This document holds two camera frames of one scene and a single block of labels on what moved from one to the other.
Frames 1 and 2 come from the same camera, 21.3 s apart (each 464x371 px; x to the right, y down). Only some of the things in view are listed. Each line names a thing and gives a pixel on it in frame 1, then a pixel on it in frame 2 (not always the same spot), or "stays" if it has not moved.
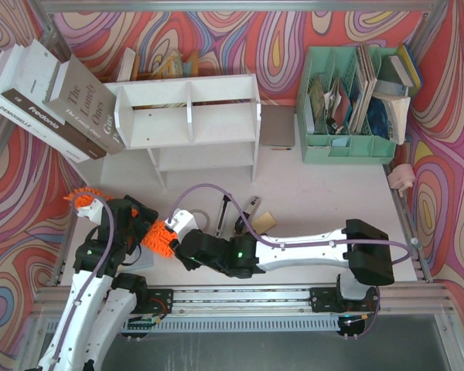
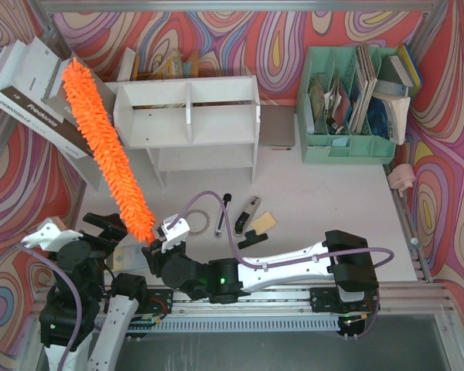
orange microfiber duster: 160,239 → 114,152
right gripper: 176,246 → 151,254
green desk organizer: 336,88 stays
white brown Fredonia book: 16,90 stays
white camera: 93,212 → 49,236
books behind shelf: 173,66 stays
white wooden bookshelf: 201,124 stays
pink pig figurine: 401,178 stays
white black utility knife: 226,199 stays
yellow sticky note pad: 263,223 stays
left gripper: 140,218 → 101,226
